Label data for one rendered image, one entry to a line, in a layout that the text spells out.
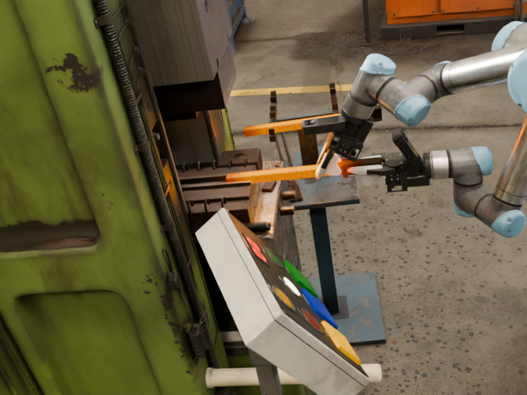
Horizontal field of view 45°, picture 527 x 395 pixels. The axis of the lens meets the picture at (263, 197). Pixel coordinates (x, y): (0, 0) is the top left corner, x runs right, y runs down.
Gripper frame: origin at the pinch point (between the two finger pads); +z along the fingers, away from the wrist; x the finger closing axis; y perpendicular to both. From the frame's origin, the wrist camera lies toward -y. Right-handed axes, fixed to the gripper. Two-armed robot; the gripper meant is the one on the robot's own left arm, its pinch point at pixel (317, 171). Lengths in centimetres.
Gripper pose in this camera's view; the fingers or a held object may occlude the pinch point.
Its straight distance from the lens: 170.4
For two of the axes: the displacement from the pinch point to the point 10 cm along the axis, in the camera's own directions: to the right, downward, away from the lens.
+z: -3.4, 7.5, 5.7
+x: 1.0, -5.7, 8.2
